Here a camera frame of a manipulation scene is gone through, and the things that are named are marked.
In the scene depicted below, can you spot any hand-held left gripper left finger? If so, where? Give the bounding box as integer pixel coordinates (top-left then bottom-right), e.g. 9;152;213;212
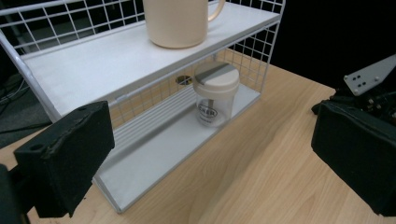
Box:
13;100;116;218

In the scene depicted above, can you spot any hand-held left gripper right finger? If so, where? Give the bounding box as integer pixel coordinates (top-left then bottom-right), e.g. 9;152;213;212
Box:
311;101;396;217

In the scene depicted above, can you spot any white wire shelf rack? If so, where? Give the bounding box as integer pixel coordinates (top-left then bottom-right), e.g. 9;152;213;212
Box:
0;0;287;214

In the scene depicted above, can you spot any clear jar with white lid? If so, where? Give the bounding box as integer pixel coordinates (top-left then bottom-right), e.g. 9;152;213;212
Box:
191;61;241;128

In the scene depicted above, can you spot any cream mug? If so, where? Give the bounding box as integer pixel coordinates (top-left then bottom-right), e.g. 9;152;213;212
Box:
142;0;226;49

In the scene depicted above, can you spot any grey cable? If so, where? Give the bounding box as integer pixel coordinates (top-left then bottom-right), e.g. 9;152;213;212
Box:
0;77;32;106

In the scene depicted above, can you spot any round table cable grommet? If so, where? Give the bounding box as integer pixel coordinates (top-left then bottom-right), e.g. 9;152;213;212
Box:
175;74;194;87

